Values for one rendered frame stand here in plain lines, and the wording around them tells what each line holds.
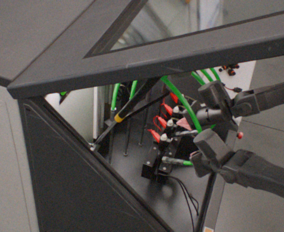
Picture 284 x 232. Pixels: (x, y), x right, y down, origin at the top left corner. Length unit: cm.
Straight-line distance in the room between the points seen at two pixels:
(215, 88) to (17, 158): 61
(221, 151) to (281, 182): 19
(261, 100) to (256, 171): 29
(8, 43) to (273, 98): 73
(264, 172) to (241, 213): 174
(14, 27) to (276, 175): 75
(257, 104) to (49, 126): 58
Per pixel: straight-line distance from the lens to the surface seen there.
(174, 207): 149
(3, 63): 98
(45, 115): 95
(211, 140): 95
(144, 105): 145
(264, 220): 262
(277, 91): 112
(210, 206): 139
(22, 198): 133
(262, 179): 86
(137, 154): 162
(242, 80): 189
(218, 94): 112
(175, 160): 123
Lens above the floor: 208
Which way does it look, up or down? 44 degrees down
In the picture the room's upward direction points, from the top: 8 degrees clockwise
